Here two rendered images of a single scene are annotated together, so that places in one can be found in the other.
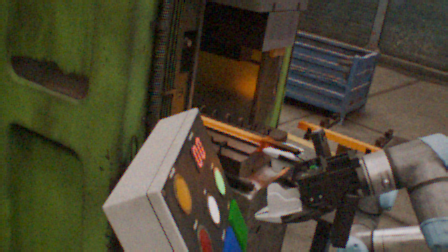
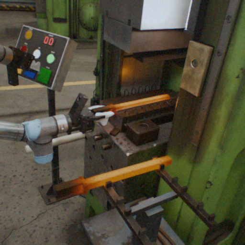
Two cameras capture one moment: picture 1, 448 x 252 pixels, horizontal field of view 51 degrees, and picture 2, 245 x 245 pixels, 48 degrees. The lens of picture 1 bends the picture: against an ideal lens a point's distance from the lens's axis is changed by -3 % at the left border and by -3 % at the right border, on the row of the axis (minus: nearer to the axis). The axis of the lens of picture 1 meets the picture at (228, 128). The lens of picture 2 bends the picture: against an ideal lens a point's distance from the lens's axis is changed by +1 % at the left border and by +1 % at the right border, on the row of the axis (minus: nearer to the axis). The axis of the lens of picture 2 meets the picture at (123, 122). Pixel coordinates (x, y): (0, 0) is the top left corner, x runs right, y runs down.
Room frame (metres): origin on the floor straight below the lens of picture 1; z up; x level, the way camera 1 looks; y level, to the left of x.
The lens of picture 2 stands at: (1.78, -1.03, 1.57)
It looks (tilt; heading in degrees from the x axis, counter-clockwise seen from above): 31 degrees down; 117
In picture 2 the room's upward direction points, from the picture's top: 6 degrees clockwise
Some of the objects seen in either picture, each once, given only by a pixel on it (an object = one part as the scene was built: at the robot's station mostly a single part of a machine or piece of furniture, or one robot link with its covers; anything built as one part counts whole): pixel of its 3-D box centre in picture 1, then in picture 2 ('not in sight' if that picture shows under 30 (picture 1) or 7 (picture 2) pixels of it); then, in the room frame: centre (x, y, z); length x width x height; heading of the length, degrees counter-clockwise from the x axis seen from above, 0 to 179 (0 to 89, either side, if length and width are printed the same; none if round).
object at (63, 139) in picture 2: not in sight; (63, 139); (0.87, -0.02, 0.62); 0.44 x 0.05 x 0.05; 64
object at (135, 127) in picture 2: (264, 139); (142, 132); (1.41, -0.12, 0.95); 0.12 x 0.08 x 0.06; 64
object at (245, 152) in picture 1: (194, 135); (146, 105); (1.32, 0.10, 0.96); 0.42 x 0.20 x 0.09; 64
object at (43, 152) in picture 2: (362, 226); (41, 147); (1.08, -0.39, 0.88); 0.11 x 0.08 x 0.11; 159
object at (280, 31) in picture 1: (212, 13); (157, 31); (1.32, 0.10, 1.32); 0.42 x 0.20 x 0.10; 64
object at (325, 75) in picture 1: (312, 71); not in sight; (5.28, -0.82, 0.36); 1.20 x 0.80 x 0.72; 59
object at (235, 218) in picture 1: (236, 225); (45, 75); (0.78, -0.05, 1.01); 0.07 x 0.05 x 0.07; 179
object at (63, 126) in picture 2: not in sight; (61, 124); (1.14, -0.32, 0.98); 0.08 x 0.05 x 0.08; 154
